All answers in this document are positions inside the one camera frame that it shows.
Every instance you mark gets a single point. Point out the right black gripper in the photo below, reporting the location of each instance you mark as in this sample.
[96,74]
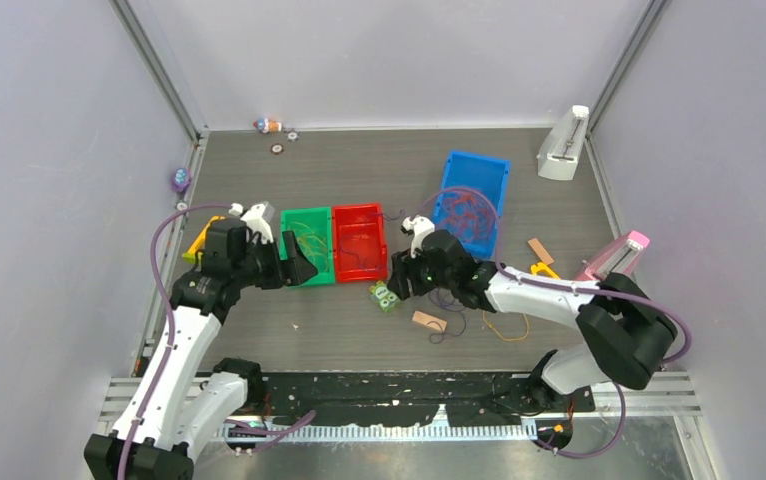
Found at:
[404,265]

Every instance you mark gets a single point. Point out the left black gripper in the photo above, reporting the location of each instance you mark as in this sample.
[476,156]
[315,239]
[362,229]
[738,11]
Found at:
[292,271]

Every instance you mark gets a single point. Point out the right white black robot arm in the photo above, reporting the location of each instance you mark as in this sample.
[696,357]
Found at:
[626,337]

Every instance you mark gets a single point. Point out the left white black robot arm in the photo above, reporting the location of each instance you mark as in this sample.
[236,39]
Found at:
[161,433]

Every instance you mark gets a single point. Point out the green plastic bin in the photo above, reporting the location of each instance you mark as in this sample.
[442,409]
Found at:
[314,231]

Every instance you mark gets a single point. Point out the orange wooden block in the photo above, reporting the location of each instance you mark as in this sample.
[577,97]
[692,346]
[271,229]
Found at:
[433,323]

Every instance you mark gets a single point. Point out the red plastic bin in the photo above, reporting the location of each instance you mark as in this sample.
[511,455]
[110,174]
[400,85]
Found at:
[360,249]

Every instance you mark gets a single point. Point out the green frog toy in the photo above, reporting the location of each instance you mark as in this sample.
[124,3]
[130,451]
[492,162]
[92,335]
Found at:
[385,299]

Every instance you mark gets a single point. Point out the blue plastic bin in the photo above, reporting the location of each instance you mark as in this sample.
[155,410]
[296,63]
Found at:
[472,200]

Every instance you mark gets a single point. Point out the small orange block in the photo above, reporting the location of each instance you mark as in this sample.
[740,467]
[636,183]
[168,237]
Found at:
[540,251]

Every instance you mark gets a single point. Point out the small figurine toy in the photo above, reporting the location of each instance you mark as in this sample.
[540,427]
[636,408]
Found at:
[267,125]

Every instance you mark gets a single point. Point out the purple round toy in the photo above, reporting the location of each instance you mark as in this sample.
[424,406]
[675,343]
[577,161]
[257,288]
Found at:
[181,180]

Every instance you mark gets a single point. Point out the white metronome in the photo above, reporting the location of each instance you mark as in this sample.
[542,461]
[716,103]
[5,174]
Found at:
[559,155]

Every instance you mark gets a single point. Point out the pink metronome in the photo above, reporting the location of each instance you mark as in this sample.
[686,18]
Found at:
[619,256]

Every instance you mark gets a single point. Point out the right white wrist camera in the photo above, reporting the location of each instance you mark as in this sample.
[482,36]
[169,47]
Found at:
[418,227]

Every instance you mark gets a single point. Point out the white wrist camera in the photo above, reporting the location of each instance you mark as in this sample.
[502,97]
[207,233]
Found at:
[418,227]
[257,217]

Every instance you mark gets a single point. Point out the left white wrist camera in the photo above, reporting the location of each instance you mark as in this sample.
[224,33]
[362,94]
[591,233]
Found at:
[257,217]

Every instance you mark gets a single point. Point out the right yellow triangle frame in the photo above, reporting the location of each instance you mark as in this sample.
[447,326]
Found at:
[543,269]

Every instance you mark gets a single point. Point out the yellow triangle frame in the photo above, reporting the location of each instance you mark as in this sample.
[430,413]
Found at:
[191,254]
[543,269]

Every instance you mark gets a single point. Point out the left yellow triangle frame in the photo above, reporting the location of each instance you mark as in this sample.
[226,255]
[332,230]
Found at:
[191,254]

